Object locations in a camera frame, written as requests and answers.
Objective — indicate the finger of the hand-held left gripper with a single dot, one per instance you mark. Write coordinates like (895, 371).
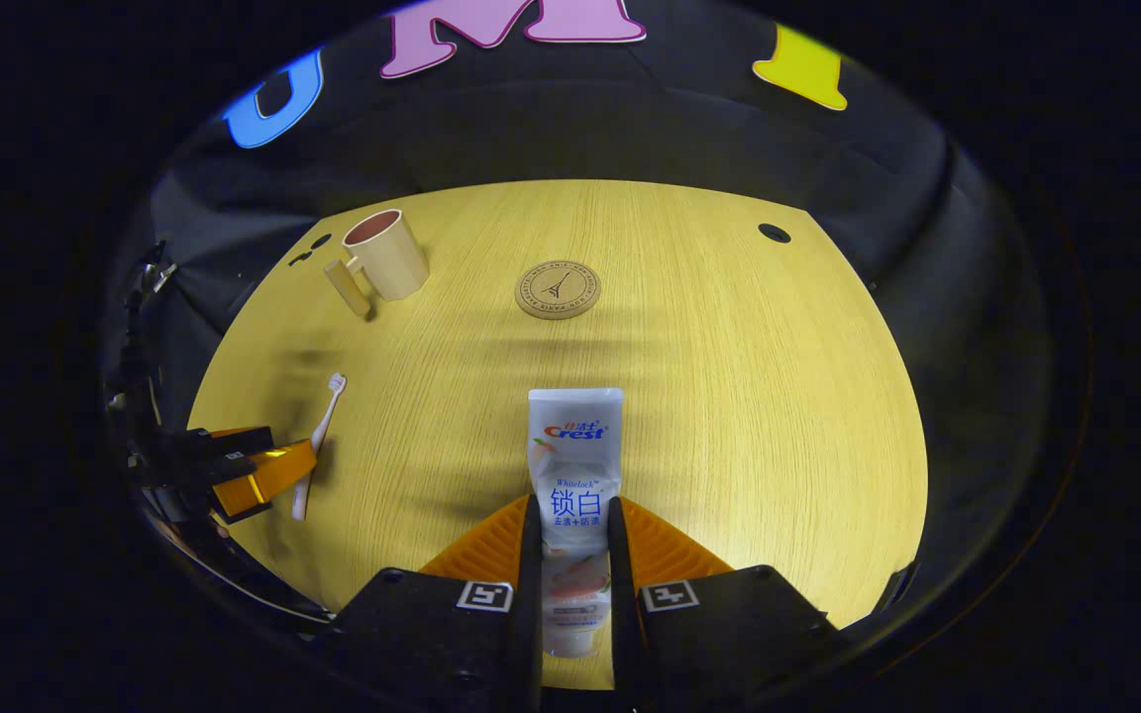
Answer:
(268, 475)
(234, 436)

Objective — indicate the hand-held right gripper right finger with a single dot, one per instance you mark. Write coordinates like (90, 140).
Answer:
(620, 594)

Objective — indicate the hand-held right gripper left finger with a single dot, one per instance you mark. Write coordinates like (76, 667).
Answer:
(529, 594)

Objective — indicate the pink toothbrush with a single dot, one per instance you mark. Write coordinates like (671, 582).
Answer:
(318, 436)

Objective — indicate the white toothpaste tube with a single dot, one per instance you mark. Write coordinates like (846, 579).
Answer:
(575, 446)

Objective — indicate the beige cup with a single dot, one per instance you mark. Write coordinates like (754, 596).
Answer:
(397, 262)

